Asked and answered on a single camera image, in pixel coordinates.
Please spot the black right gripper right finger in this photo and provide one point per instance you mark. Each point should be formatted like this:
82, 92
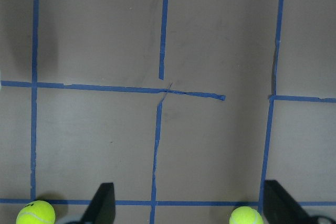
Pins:
279, 207

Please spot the tennis ball front centre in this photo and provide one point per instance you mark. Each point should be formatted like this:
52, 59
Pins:
39, 212

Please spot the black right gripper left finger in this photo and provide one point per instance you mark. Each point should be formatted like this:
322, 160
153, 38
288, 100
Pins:
102, 207

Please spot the tennis ball near right base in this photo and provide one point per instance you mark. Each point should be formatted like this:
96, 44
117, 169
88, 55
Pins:
245, 215

